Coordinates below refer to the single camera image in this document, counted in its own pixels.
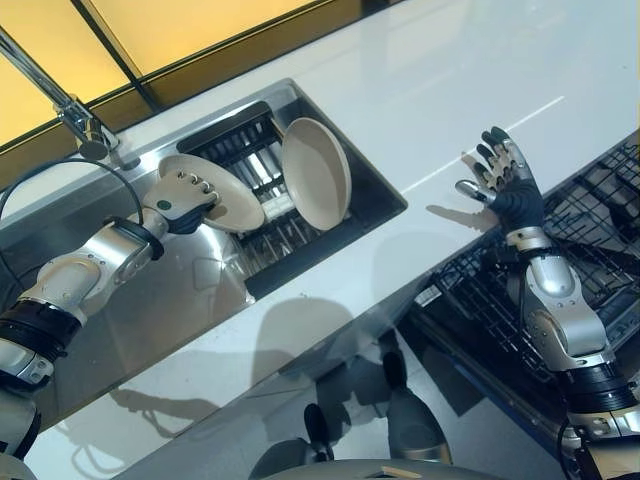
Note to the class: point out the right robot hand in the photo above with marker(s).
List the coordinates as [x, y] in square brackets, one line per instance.
[520, 200]

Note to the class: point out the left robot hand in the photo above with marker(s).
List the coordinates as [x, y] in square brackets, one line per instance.
[165, 205]

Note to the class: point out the beige round plate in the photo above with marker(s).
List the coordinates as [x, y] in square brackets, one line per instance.
[235, 200]

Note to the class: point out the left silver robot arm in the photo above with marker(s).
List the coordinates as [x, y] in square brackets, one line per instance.
[95, 260]

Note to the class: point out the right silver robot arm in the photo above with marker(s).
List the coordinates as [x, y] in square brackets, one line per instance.
[560, 310]

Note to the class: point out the open dishwasher door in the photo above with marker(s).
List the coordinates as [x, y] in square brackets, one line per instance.
[480, 380]

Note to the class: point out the small round sink knob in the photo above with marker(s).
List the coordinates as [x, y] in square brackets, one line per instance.
[131, 162]

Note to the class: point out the stainless steel sink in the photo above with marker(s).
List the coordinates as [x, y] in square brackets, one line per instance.
[175, 300]

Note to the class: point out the black dish rack in sink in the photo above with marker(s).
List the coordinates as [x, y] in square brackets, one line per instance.
[260, 165]

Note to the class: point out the chrome kitchen faucet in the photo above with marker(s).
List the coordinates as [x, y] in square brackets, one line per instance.
[82, 125]

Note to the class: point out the large beige deep plate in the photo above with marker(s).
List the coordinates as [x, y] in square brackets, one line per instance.
[315, 170]

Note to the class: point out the silver robot right leg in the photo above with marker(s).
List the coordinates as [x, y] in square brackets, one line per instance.
[415, 415]

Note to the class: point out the dark robot left foot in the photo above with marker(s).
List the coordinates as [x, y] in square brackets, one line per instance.
[319, 430]

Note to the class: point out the silver robot torso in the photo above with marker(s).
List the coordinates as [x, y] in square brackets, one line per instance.
[360, 467]

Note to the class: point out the dark window frame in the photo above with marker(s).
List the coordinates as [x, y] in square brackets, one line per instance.
[150, 82]

